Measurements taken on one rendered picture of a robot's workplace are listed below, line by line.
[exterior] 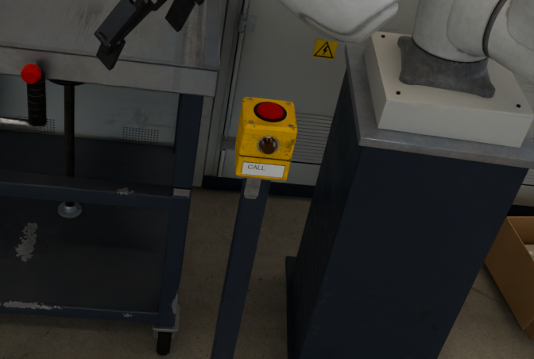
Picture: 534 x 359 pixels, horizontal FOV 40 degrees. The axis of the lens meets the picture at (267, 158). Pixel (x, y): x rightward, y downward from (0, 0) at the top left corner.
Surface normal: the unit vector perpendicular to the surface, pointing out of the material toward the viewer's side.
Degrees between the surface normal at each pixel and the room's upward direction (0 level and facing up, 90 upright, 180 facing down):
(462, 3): 87
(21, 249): 0
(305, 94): 90
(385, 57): 3
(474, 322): 0
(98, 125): 90
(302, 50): 90
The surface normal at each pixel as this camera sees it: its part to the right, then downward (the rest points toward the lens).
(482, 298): 0.16, -0.78
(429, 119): -0.01, 0.62
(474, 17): -0.70, 0.30
